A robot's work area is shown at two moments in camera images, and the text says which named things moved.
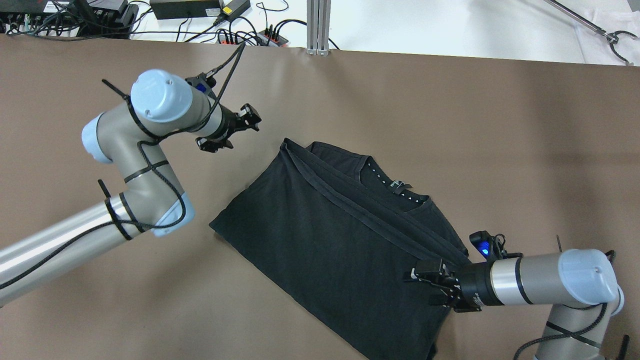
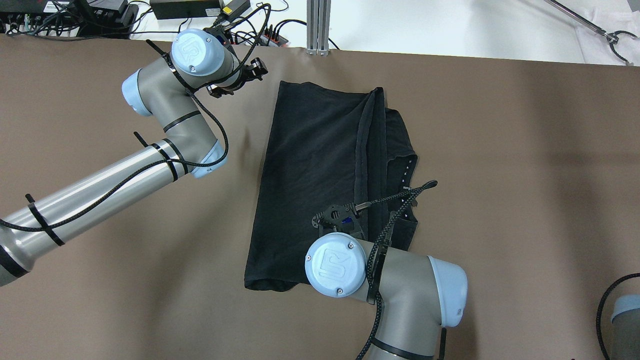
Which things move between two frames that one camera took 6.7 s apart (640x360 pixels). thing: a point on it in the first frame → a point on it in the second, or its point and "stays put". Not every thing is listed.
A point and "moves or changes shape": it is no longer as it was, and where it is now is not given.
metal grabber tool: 612,37 stays put
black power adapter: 175,8 stays put
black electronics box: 108,19 stays put
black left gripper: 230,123 → 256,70
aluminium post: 318,14 stays put
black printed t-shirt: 340,241 moves or changes shape
